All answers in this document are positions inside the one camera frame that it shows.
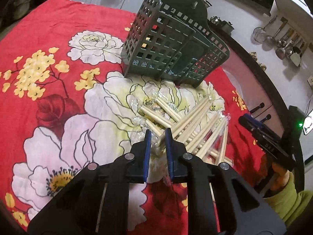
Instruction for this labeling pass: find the green sleeve right forearm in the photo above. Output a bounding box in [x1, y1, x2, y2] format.
[264, 172, 312, 228]

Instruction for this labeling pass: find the steel kettle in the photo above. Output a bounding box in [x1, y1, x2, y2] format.
[210, 16, 234, 35]

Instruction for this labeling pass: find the ginger root pile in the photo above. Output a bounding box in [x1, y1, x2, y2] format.
[249, 52, 267, 71]

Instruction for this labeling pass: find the red floral tablecloth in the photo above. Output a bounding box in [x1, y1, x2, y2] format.
[1, 0, 263, 231]

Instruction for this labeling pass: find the chopsticks pair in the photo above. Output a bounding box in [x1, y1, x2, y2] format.
[215, 125, 228, 165]
[155, 97, 181, 122]
[171, 97, 212, 143]
[186, 114, 228, 160]
[139, 106, 173, 137]

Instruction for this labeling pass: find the right hand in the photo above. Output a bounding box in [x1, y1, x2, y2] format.
[259, 154, 290, 194]

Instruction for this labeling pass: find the hanging utensil rack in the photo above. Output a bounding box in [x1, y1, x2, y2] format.
[251, 16, 312, 67]

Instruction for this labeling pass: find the dark green utensil basket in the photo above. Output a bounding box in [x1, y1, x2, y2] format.
[121, 0, 230, 87]

